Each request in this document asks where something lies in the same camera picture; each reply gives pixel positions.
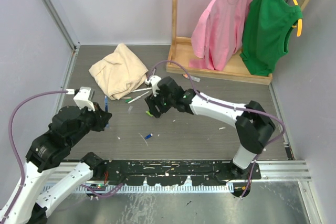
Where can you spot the white marker dark green end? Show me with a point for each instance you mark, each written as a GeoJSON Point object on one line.
{"type": "Point", "coordinates": [142, 89]}

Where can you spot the green tank top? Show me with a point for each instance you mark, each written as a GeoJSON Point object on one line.
{"type": "Point", "coordinates": [261, 59]}

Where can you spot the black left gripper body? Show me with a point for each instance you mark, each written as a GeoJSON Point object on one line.
{"type": "Point", "coordinates": [92, 120]}

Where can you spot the beige cloth bag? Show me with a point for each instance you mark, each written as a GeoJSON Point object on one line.
{"type": "Point", "coordinates": [119, 73]}

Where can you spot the pink t-shirt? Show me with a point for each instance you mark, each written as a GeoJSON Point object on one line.
{"type": "Point", "coordinates": [218, 33]}

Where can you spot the wooden clothes rack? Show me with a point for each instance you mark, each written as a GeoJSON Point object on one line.
{"type": "Point", "coordinates": [181, 52]}

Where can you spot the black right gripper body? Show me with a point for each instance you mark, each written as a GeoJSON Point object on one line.
{"type": "Point", "coordinates": [164, 103]}

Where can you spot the grey highlighter orange tip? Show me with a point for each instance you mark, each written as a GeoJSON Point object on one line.
{"type": "Point", "coordinates": [193, 78]}

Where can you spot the aluminium frame rail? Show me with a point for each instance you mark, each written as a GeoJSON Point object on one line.
{"type": "Point", "coordinates": [60, 24]}

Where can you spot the blue transparent gel pen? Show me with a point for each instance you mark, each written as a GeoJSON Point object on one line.
{"type": "Point", "coordinates": [106, 107]}

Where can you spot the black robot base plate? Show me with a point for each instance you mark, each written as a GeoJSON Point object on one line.
{"type": "Point", "coordinates": [169, 173]}

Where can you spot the small blue pen cap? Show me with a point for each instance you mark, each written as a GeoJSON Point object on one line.
{"type": "Point", "coordinates": [148, 136]}

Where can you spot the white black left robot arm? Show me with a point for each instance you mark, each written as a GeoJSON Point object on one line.
{"type": "Point", "coordinates": [28, 203]}

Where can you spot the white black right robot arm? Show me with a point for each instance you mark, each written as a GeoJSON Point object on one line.
{"type": "Point", "coordinates": [253, 126]}

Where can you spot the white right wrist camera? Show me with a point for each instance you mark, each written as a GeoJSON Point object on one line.
{"type": "Point", "coordinates": [153, 81]}

